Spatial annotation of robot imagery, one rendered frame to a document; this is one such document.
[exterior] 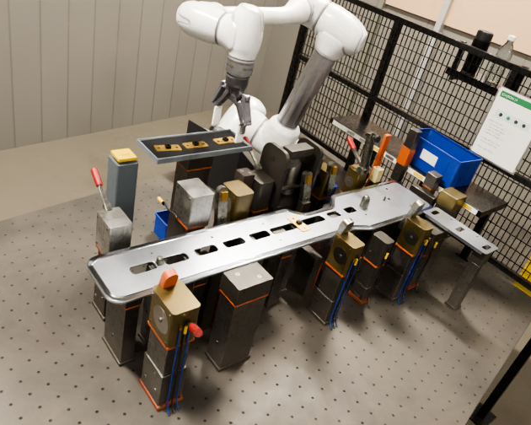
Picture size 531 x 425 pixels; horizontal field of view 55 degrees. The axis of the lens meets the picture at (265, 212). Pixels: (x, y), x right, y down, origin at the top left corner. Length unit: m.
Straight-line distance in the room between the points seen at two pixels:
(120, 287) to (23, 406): 0.39
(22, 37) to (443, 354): 3.10
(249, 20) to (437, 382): 1.30
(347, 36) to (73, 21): 2.32
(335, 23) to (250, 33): 0.55
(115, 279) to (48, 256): 0.58
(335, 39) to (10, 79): 2.40
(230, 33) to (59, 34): 2.39
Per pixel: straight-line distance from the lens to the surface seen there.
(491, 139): 2.41
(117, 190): 1.62
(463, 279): 2.12
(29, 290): 1.80
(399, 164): 2.35
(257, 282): 1.39
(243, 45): 1.63
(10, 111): 3.93
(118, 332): 1.51
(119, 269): 1.41
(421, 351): 1.93
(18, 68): 3.84
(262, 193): 1.77
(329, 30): 2.09
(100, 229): 1.52
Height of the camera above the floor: 1.92
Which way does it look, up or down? 32 degrees down
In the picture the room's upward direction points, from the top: 15 degrees clockwise
